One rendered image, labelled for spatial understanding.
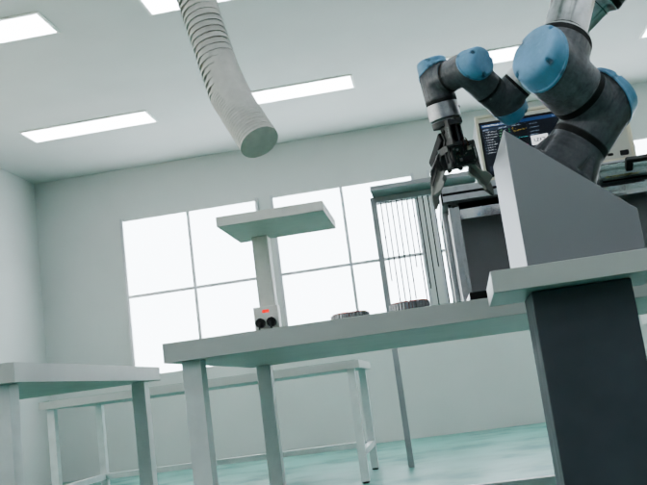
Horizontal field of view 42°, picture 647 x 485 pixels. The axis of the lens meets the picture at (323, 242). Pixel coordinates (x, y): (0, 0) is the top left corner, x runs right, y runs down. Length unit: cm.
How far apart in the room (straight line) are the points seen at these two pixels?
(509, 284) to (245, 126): 193
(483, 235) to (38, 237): 774
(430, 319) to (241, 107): 156
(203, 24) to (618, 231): 237
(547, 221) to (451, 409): 721
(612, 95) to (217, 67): 208
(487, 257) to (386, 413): 623
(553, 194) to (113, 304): 810
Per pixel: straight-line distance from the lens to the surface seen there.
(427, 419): 872
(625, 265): 154
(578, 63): 166
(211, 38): 356
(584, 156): 168
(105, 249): 954
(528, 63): 165
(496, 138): 255
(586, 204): 159
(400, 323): 206
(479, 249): 259
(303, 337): 208
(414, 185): 586
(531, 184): 158
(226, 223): 285
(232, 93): 339
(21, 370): 225
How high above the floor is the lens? 58
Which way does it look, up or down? 10 degrees up
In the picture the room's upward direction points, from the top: 8 degrees counter-clockwise
